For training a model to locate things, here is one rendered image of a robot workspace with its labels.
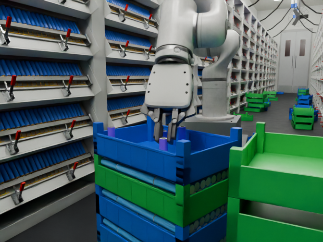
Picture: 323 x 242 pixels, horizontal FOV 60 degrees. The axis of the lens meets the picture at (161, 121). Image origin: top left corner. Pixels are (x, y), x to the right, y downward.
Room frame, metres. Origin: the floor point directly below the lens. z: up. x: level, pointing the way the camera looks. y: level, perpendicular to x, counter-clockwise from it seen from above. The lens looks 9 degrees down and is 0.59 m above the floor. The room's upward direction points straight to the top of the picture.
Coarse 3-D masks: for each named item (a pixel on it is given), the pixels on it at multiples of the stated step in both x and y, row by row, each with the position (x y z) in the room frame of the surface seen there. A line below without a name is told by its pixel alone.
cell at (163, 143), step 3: (159, 138) 0.56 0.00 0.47; (162, 138) 0.56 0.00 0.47; (165, 138) 0.56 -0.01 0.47; (159, 141) 0.56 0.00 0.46; (162, 141) 0.55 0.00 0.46; (165, 141) 0.55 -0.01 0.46; (159, 144) 0.56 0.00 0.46; (162, 144) 0.55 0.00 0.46; (165, 144) 0.55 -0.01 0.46; (159, 147) 0.56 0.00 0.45; (162, 147) 0.55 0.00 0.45; (165, 147) 0.55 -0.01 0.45; (165, 150) 0.55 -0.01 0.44
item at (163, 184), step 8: (104, 160) 0.67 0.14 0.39; (112, 160) 0.67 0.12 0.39; (112, 168) 0.64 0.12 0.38; (120, 168) 0.62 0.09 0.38; (128, 168) 0.60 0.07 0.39; (136, 176) 0.58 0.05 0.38; (144, 176) 0.56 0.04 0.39; (152, 176) 0.55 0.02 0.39; (208, 176) 0.56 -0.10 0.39; (216, 176) 0.56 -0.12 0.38; (224, 176) 0.59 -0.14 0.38; (152, 184) 0.54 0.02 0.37; (160, 184) 0.52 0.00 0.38; (168, 184) 0.51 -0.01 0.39; (192, 184) 0.52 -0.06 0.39; (200, 184) 0.52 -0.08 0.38; (208, 184) 0.54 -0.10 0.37; (168, 192) 0.52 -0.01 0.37; (192, 192) 0.50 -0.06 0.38
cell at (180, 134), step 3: (180, 126) 0.70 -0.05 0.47; (183, 126) 0.70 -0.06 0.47; (180, 129) 0.69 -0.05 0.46; (183, 129) 0.69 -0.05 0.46; (180, 132) 0.69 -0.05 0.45; (183, 132) 0.69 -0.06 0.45; (180, 135) 0.69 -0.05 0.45; (183, 135) 0.69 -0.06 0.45; (180, 138) 0.69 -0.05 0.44; (183, 138) 0.69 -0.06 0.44
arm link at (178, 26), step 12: (168, 0) 0.67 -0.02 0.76; (180, 0) 0.66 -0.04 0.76; (192, 0) 0.67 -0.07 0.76; (168, 12) 0.65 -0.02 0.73; (180, 12) 0.64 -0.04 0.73; (192, 12) 0.65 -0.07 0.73; (168, 24) 0.64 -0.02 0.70; (180, 24) 0.63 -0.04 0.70; (192, 24) 0.63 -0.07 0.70; (168, 36) 0.62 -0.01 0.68; (180, 36) 0.62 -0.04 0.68; (192, 36) 0.63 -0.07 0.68; (156, 48) 0.64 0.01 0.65; (192, 48) 0.64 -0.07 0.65
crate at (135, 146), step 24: (96, 144) 0.68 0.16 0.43; (120, 144) 0.60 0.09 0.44; (144, 144) 0.77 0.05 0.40; (168, 144) 0.77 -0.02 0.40; (192, 144) 0.71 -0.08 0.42; (216, 144) 0.66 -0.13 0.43; (240, 144) 0.61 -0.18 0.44; (144, 168) 0.55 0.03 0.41; (168, 168) 0.50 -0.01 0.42; (192, 168) 0.49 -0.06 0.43; (216, 168) 0.54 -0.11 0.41
